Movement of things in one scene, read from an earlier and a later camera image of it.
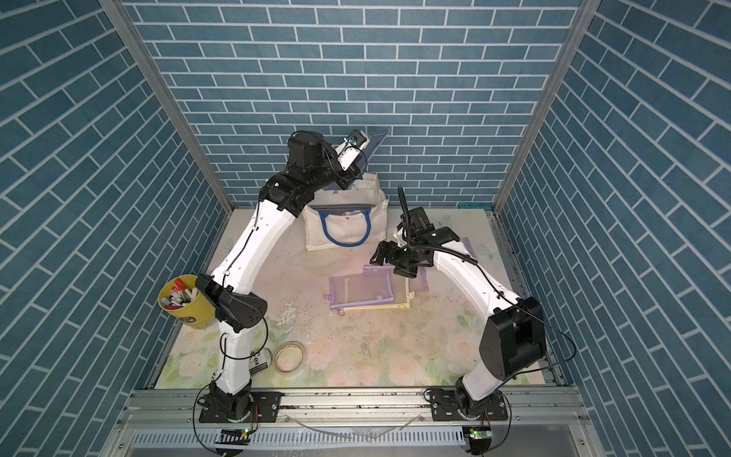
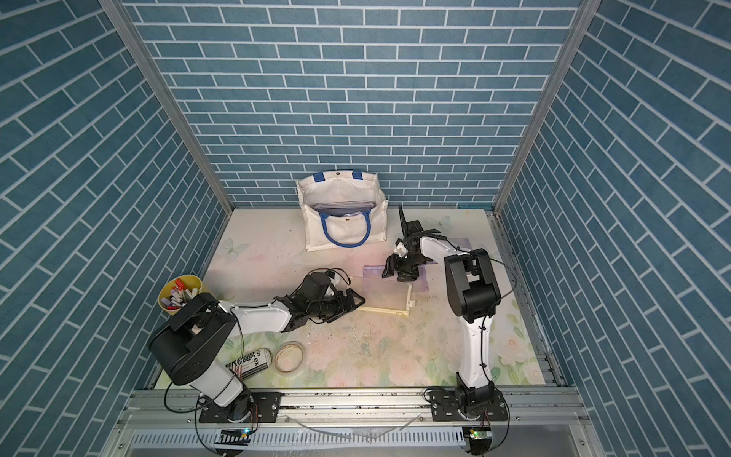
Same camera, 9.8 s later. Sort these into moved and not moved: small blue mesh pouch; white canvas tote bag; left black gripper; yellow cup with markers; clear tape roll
Moved: small blue mesh pouch; left black gripper
Not moved: white canvas tote bag; yellow cup with markers; clear tape roll
